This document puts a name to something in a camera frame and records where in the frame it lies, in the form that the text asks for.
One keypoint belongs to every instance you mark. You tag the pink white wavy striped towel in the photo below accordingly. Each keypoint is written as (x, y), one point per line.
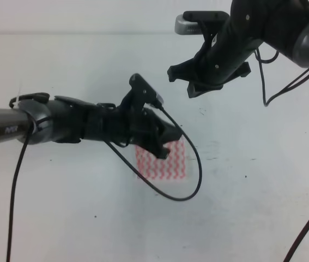
(170, 169)

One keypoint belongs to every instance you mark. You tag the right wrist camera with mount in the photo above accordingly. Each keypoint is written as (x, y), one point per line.
(205, 23)

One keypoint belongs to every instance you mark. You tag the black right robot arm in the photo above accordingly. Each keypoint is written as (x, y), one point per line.
(285, 28)

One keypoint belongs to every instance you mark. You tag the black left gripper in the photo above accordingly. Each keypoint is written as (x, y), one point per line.
(106, 122)

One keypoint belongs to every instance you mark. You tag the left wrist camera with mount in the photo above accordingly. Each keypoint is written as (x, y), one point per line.
(143, 93)

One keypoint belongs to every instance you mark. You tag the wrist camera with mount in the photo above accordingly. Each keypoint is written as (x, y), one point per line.
(205, 23)
(143, 93)

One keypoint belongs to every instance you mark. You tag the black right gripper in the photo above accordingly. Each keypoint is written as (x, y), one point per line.
(225, 49)

